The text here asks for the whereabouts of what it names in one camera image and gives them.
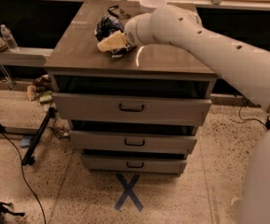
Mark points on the grey drawer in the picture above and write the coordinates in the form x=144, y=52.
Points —
x=130, y=109
x=139, y=165
x=133, y=142

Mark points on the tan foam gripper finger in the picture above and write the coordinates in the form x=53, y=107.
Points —
x=114, y=41

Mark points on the black tripod leg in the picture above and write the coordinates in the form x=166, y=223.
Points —
x=28, y=158

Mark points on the pile of snack packets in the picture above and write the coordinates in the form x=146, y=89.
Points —
x=41, y=90

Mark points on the clear plastic water bottle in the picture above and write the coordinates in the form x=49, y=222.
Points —
x=9, y=38

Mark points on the black power adapter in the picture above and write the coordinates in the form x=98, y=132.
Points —
x=267, y=123

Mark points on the grey three-drawer cabinet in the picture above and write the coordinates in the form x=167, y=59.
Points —
x=77, y=66

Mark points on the blue chip bag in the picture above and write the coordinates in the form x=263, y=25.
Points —
x=107, y=26

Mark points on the middle grey drawer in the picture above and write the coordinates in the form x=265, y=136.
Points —
x=133, y=142

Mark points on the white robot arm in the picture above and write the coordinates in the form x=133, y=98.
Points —
x=243, y=66

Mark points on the blue tape cross mark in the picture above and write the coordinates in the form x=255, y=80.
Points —
x=128, y=192

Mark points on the bottom grey drawer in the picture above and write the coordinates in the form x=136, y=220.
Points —
x=139, y=165

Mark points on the small dark snack packet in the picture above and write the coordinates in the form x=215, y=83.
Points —
x=118, y=13

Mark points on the white bowl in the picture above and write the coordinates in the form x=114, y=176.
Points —
x=148, y=6

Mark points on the top grey drawer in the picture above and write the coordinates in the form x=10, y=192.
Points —
x=130, y=109

